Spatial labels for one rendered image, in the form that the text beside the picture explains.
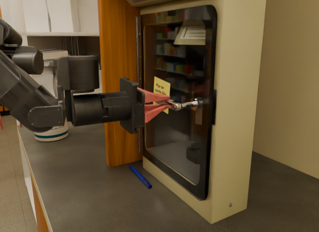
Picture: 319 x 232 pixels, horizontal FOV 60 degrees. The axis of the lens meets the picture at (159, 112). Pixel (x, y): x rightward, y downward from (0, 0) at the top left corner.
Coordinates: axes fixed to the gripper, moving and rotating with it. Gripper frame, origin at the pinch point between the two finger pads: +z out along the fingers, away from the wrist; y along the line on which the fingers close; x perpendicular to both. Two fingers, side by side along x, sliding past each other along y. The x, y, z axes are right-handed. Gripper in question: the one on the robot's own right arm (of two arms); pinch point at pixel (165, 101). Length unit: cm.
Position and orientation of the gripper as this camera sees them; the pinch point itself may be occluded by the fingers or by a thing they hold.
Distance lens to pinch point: 59.3
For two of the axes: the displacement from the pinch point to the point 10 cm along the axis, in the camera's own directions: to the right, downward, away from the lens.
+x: -4.8, -2.7, 8.4
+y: 0.3, -9.6, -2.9
